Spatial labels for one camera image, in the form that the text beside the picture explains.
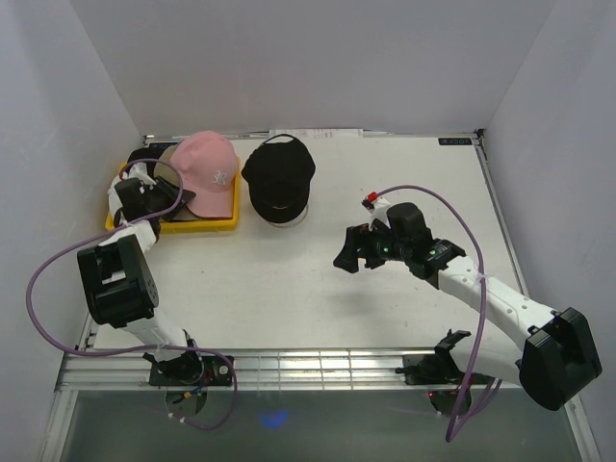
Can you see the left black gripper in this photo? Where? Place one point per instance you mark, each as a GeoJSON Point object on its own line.
{"type": "Point", "coordinates": [165, 188]}

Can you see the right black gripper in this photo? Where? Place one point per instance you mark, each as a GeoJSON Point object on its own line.
{"type": "Point", "coordinates": [358, 238]}

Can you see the pink baseball cap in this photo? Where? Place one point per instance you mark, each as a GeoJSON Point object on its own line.
{"type": "Point", "coordinates": [208, 165]}

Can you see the black cap gold logo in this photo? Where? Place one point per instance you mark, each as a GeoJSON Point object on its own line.
{"type": "Point", "coordinates": [279, 174]}

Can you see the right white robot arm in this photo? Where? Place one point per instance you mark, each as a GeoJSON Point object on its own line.
{"type": "Point", "coordinates": [558, 353]}

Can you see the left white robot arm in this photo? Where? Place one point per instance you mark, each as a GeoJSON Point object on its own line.
{"type": "Point", "coordinates": [120, 289]}

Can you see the beige baseball cap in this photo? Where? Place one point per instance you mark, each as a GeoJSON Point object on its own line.
{"type": "Point", "coordinates": [163, 171]}

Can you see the plain black cap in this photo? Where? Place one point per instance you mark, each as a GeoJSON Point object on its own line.
{"type": "Point", "coordinates": [144, 153]}

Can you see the yellow plastic tray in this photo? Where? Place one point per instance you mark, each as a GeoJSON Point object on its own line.
{"type": "Point", "coordinates": [126, 202]}

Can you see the white paper label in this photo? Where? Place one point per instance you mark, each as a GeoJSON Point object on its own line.
{"type": "Point", "coordinates": [319, 133]}

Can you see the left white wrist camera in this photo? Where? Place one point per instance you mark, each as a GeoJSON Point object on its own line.
{"type": "Point", "coordinates": [135, 171]}

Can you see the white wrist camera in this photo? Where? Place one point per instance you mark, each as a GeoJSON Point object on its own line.
{"type": "Point", "coordinates": [378, 207]}
{"type": "Point", "coordinates": [135, 171]}

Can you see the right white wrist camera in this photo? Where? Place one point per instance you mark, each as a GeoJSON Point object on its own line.
{"type": "Point", "coordinates": [378, 207]}

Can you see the gold wire hat stand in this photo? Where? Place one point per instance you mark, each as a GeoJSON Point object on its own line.
{"type": "Point", "coordinates": [294, 222]}

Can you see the aluminium front rail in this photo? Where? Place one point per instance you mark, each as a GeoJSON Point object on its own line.
{"type": "Point", "coordinates": [257, 370]}

